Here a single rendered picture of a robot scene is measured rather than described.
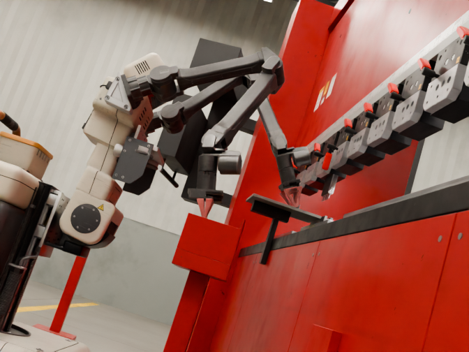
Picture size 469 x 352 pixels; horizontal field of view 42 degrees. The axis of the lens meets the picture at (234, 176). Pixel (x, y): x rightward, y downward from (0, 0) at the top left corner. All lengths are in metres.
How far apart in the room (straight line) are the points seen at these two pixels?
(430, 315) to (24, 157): 1.69
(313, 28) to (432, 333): 2.75
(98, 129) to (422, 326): 1.62
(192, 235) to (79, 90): 8.43
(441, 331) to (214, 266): 0.98
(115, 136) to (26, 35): 8.39
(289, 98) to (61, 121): 6.98
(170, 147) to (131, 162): 1.18
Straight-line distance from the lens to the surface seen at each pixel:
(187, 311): 1.82
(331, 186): 2.35
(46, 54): 10.41
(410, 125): 1.66
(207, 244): 1.75
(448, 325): 0.86
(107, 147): 2.29
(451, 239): 0.92
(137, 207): 9.51
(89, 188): 2.23
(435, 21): 1.77
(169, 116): 2.52
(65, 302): 3.94
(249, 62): 2.13
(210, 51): 3.55
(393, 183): 3.41
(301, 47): 3.45
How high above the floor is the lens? 0.61
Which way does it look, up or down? 11 degrees up
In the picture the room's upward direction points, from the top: 18 degrees clockwise
